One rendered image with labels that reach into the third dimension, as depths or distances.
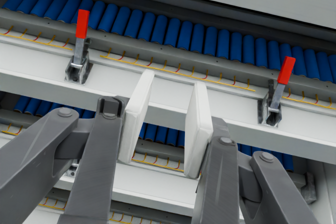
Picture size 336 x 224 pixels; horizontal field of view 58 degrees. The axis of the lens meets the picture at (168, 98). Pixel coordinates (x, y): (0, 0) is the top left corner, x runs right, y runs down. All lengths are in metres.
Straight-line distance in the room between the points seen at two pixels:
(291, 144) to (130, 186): 0.27
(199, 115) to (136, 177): 0.40
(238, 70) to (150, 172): 0.24
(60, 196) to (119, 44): 0.39
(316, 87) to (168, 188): 0.29
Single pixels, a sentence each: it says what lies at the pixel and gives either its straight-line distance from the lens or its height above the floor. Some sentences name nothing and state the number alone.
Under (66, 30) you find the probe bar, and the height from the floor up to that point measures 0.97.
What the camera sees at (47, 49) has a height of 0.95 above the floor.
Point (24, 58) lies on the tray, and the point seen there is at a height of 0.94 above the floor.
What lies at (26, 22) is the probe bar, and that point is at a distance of 0.48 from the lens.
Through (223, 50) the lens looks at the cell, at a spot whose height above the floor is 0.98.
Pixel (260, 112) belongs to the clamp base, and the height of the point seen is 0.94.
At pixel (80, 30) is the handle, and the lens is 0.41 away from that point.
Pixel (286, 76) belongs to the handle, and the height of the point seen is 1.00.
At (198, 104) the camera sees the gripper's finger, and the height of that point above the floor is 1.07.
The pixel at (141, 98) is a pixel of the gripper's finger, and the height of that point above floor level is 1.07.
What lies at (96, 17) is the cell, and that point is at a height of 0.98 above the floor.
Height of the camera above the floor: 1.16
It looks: 34 degrees down
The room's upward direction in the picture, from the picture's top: 13 degrees clockwise
